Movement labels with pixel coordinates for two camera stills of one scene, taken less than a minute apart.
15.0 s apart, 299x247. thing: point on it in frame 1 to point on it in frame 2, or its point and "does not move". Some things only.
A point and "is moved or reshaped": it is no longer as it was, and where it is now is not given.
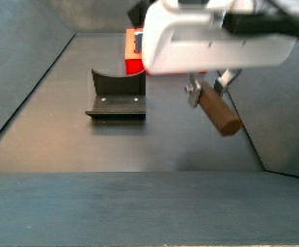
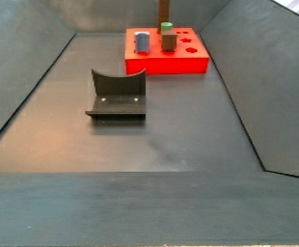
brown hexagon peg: x=218 y=109 is moved or reshaped
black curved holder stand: x=120 y=97 does not move
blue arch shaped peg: x=138 y=42 does not move
